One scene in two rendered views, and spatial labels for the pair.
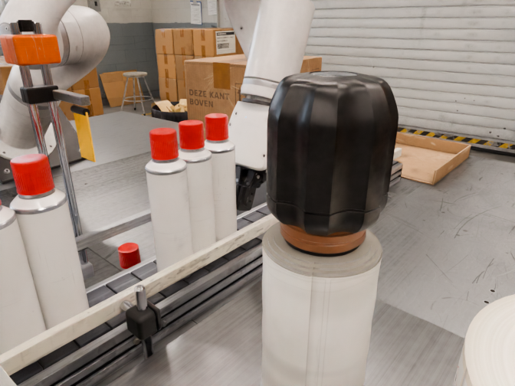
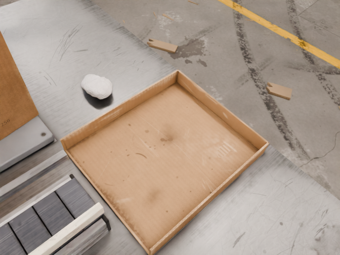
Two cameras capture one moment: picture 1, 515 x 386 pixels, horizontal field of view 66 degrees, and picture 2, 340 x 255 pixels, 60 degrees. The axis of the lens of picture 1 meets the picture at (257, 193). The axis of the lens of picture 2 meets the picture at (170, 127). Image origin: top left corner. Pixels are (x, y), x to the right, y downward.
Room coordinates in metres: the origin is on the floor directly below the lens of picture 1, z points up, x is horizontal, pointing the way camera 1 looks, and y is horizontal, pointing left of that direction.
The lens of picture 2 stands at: (0.82, -0.45, 1.34)
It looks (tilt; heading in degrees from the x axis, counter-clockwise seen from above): 54 degrees down; 1
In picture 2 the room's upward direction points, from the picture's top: 7 degrees clockwise
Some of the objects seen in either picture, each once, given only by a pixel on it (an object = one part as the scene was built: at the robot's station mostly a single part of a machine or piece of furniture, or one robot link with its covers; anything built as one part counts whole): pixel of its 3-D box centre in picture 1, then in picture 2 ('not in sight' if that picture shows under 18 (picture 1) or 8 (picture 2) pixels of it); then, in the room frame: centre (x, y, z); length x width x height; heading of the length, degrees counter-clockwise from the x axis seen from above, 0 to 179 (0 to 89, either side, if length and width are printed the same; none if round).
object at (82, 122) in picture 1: (83, 133); not in sight; (0.43, 0.19, 1.09); 0.03 x 0.01 x 0.06; 49
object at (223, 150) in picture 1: (218, 181); not in sight; (0.57, 0.06, 0.98); 0.05 x 0.05 x 0.20
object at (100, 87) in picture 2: not in sight; (96, 85); (1.26, -0.27, 0.85); 0.08 x 0.07 x 0.04; 23
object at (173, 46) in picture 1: (219, 81); not in sight; (4.77, 0.44, 0.57); 1.20 x 0.85 x 1.14; 144
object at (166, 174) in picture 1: (169, 206); not in sight; (0.48, 0.12, 0.98); 0.05 x 0.05 x 0.20
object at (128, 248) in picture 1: (129, 255); not in sight; (0.58, 0.22, 0.85); 0.03 x 0.03 x 0.03
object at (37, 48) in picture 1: (67, 171); not in sight; (0.44, 0.22, 1.05); 0.10 x 0.04 x 0.33; 49
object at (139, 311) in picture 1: (145, 329); not in sight; (0.35, 0.12, 0.89); 0.03 x 0.03 x 0.12; 49
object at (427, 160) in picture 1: (407, 153); (166, 146); (1.13, -0.44, 0.85); 0.30 x 0.26 x 0.04; 139
